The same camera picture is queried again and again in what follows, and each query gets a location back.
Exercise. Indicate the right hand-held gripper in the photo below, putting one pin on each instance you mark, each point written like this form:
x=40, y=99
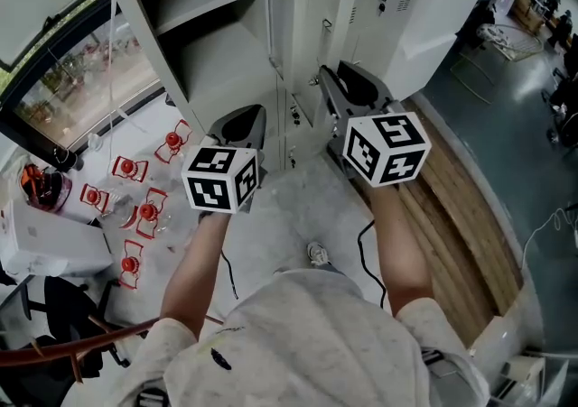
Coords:
x=388, y=148

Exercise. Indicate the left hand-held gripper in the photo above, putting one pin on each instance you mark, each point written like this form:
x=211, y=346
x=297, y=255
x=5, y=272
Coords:
x=212, y=184

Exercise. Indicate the grey metal locker cabinet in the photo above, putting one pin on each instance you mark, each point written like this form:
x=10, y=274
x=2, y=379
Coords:
x=217, y=62

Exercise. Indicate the grey metal locker door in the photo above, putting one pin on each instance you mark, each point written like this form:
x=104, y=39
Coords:
x=298, y=12

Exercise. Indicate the person's left forearm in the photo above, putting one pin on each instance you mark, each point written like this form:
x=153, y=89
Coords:
x=194, y=274

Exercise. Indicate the person's right forearm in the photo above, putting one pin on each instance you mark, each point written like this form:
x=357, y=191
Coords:
x=399, y=252

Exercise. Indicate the clear water jug red cap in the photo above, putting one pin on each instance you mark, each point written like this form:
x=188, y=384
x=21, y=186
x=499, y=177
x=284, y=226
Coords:
x=92, y=195
x=171, y=139
x=127, y=166
x=146, y=211
x=130, y=264

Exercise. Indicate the person's right shoe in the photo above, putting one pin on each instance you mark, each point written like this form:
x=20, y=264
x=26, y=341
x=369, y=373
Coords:
x=318, y=254

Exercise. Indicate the small clear bottle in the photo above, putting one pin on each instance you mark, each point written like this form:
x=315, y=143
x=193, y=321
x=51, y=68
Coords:
x=94, y=142

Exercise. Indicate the wooden planks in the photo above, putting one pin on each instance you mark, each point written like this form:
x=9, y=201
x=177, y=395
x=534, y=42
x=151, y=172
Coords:
x=451, y=224

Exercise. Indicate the black round container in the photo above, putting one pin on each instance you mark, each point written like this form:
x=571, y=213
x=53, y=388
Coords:
x=68, y=159

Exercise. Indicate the bucket with orange tools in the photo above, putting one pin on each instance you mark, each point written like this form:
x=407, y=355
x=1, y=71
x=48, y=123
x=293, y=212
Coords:
x=43, y=188

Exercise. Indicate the white cardboard box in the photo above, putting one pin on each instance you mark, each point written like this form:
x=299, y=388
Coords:
x=49, y=243

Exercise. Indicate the person's white shirt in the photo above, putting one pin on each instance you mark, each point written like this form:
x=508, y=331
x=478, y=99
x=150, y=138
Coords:
x=293, y=351

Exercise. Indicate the black office chair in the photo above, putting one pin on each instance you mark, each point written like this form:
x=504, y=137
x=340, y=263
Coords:
x=68, y=306

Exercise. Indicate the wooden coat rack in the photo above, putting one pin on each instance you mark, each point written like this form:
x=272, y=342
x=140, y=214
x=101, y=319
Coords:
x=90, y=344

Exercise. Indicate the black window frame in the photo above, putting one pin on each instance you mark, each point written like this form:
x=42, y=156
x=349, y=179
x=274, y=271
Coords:
x=27, y=134

